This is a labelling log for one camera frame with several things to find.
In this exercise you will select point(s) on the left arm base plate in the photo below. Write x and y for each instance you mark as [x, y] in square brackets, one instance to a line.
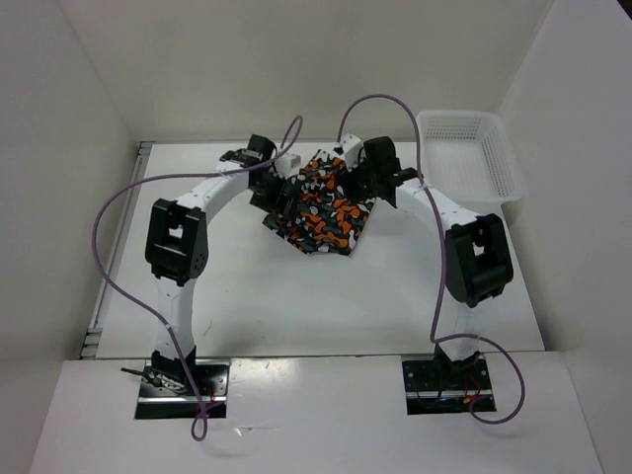
[162, 399]

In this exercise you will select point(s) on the orange camouflage shorts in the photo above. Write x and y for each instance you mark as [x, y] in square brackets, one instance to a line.
[322, 218]

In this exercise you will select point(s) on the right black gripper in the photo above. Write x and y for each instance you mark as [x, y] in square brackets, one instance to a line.
[347, 180]

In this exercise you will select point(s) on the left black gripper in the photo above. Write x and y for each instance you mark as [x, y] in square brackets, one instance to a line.
[279, 203]

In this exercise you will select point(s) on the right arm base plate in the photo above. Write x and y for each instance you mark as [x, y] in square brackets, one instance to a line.
[429, 393]

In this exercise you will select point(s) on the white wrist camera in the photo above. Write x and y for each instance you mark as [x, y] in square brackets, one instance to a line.
[287, 165]
[348, 148]

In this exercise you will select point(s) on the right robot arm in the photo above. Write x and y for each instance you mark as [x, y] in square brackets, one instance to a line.
[475, 263]

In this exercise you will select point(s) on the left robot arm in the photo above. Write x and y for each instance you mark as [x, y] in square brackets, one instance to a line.
[177, 244]

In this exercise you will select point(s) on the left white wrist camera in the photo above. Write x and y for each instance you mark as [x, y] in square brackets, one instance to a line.
[287, 165]

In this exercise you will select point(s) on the white plastic basket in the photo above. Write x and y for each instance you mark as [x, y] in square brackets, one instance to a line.
[467, 156]

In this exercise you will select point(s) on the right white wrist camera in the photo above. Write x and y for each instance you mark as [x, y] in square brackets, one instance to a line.
[348, 148]

